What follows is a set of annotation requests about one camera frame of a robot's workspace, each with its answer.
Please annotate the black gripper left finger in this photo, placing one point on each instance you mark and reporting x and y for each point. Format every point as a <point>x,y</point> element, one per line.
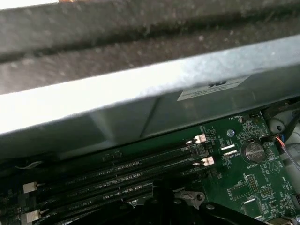
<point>150,211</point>

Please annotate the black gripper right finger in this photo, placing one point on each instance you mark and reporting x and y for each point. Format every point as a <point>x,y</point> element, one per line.
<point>182,215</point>

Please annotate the CPU socket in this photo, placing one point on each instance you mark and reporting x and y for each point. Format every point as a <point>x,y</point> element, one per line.
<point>187,194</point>

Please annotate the green motherboard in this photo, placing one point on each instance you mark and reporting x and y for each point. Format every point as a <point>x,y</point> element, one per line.
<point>234,168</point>

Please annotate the black open PC case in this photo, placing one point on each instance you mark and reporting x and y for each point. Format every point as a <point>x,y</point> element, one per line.
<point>164,117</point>

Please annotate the coin battery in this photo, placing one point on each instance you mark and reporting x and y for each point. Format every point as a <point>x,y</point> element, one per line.
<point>254,152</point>

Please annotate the silver board screw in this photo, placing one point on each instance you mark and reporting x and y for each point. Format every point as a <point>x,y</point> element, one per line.
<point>230,133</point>

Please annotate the white case sticker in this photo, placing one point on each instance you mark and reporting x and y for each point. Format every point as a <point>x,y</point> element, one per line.
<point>206,92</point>

